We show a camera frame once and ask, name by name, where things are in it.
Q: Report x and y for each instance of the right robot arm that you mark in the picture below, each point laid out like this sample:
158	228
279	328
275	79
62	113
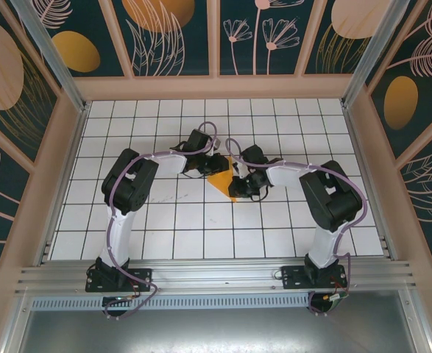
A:
329	202

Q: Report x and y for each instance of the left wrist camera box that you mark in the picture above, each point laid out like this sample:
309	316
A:
215	145

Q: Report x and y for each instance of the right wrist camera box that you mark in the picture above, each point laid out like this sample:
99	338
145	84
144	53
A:
242	170

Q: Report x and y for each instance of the grey metal sheet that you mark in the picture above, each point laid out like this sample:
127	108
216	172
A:
215	331

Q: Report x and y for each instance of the small green circuit board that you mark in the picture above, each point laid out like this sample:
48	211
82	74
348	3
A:
339	298

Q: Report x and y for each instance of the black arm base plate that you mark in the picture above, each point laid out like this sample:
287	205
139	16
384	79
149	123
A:
142	279
293	277

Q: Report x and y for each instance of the aluminium mounting rail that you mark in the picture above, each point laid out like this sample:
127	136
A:
219	274

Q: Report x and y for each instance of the orange cloth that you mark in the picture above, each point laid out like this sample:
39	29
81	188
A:
221	182

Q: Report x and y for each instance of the aluminium side rail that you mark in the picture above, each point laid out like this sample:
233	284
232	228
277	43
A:
366	184
64	184

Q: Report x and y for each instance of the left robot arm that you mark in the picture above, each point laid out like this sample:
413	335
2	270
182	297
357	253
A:
121	235

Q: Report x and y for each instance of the aluminium corner post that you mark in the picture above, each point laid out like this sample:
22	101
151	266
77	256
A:
377	51
52	51

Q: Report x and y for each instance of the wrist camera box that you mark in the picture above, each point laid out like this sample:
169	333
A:
242	170
215	145

